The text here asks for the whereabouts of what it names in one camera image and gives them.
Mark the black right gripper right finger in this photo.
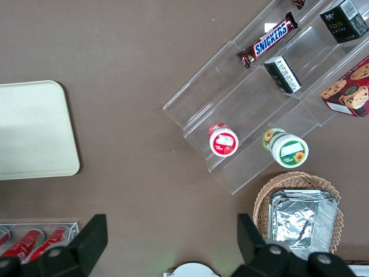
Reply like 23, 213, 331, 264
230, 213, 354, 277

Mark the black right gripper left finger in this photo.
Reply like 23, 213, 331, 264
0, 214, 108, 277

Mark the aluminium foil tray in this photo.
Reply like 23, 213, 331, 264
267, 189, 338, 261

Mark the light wicker basket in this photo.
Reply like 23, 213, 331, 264
253, 171, 345, 255

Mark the beige plastic tray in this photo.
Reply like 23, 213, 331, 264
0, 80, 81, 181

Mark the clear acrylic bottle rack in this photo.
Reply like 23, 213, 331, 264
0, 221, 80, 264

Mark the red cola bottle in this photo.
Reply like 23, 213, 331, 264
27, 226, 70, 262
0, 226, 13, 246
0, 228, 46, 258

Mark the white plastic snack bin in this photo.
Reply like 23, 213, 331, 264
345, 261, 369, 277

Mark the green lid yogurt cup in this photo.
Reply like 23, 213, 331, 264
262, 127, 310, 169

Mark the red lid yogurt cup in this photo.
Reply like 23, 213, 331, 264
208, 122, 240, 158

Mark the clear acrylic stepped shelf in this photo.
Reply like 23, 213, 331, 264
161, 0, 369, 196

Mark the small black box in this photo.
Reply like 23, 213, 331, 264
319, 0, 369, 44
263, 55, 303, 95

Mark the red cookie box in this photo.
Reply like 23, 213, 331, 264
320, 57, 369, 119

